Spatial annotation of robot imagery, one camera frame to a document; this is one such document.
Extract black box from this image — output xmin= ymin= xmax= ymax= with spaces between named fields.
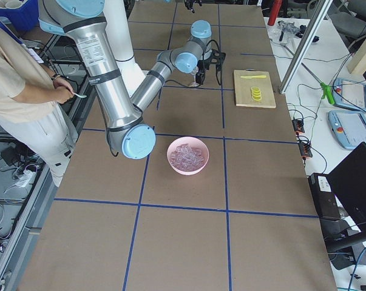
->
xmin=308 ymin=173 xmax=341 ymax=221

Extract clear wine glass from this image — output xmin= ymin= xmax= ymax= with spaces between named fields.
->
xmin=188 ymin=67 xmax=201 ymax=89

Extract wooden cutting board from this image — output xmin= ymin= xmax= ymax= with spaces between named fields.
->
xmin=233 ymin=70 xmax=276 ymax=109

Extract person in beige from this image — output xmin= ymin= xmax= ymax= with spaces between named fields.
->
xmin=0 ymin=21 xmax=78 ymax=186

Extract lower teach pendant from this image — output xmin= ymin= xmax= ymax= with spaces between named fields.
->
xmin=328 ymin=110 xmax=366 ymax=150

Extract green plastic clamp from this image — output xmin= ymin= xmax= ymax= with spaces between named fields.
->
xmin=319 ymin=82 xmax=335 ymax=105

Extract upper teach pendant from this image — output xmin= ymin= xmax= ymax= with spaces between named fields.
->
xmin=332 ymin=78 xmax=366 ymax=112

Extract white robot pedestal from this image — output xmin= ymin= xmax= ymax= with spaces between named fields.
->
xmin=103 ymin=0 xmax=145 ymax=96

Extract black laptop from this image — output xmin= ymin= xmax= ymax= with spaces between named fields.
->
xmin=326 ymin=142 xmax=366 ymax=252

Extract aluminium frame post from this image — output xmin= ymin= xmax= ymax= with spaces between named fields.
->
xmin=279 ymin=0 xmax=333 ymax=94

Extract teach pendant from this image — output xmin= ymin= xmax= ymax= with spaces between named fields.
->
xmin=332 ymin=78 xmax=366 ymax=112
xmin=328 ymin=110 xmax=366 ymax=150

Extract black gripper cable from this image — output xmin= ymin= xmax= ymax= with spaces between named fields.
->
xmin=164 ymin=39 xmax=223 ymax=89

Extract red bottle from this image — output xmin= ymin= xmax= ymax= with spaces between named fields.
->
xmin=268 ymin=0 xmax=282 ymax=26

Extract lemon slices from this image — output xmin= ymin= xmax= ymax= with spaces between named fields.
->
xmin=251 ymin=87 xmax=262 ymax=102

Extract pink bowl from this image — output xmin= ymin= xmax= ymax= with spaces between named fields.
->
xmin=167 ymin=136 xmax=209 ymax=175

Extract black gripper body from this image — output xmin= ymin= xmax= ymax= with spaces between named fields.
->
xmin=183 ymin=0 xmax=202 ymax=13
xmin=196 ymin=52 xmax=226 ymax=85

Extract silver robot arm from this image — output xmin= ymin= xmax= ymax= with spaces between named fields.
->
xmin=38 ymin=0 xmax=225 ymax=159

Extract yellow plastic knife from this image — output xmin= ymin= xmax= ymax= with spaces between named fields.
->
xmin=240 ymin=75 xmax=266 ymax=79

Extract clear ice cubes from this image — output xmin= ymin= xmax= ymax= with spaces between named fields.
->
xmin=170 ymin=144 xmax=205 ymax=172

